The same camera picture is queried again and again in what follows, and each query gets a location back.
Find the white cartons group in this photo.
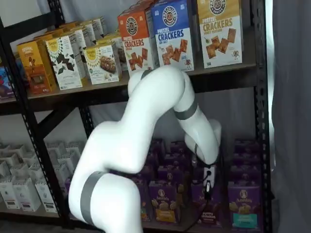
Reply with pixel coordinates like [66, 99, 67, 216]
[0, 97, 64, 228]

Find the purple Annie's box teal patch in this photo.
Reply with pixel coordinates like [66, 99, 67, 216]
[228, 185, 262, 233]
[230, 165, 261, 188]
[232, 152, 260, 168]
[234, 139, 259, 155]

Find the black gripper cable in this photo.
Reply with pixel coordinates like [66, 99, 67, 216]
[191, 169, 212, 185]

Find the orange pretzel crackers box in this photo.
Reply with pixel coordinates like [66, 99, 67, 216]
[128, 0, 156, 13]
[117, 9, 156, 73]

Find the blue pretzel crackers box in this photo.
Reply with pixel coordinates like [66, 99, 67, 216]
[151, 0, 195, 73]

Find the purple Annie's box orange patch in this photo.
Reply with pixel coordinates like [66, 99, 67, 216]
[148, 181, 188, 223]
[157, 166, 190, 183]
[163, 153, 191, 168]
[170, 140, 189, 155]

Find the Simple Mills bar box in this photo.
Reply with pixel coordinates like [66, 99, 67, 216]
[84, 45, 122, 85]
[96, 33, 127, 71]

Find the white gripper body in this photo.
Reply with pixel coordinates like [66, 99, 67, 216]
[203, 165, 216, 194]

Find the blue purple snack box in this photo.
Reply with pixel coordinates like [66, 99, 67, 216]
[0, 65, 17, 101]

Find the white carton box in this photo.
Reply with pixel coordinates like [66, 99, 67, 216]
[11, 164, 31, 180]
[28, 164, 47, 180]
[0, 181, 20, 210]
[67, 142, 85, 158]
[53, 156, 75, 179]
[46, 142, 68, 157]
[12, 178, 42, 212]
[35, 179, 57, 214]
[0, 161, 13, 182]

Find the orange cookie box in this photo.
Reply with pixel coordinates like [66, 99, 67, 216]
[34, 31, 58, 44]
[17, 40, 58, 95]

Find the yellow pretzel crackers box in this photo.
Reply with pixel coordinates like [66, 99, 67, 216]
[197, 0, 243, 69]

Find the black metal shelving rack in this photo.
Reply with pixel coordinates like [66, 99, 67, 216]
[0, 0, 273, 233]

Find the white Sweet Thins box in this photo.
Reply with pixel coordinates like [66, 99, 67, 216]
[81, 22, 99, 49]
[92, 16, 108, 41]
[69, 28, 89, 81]
[45, 35, 83, 91]

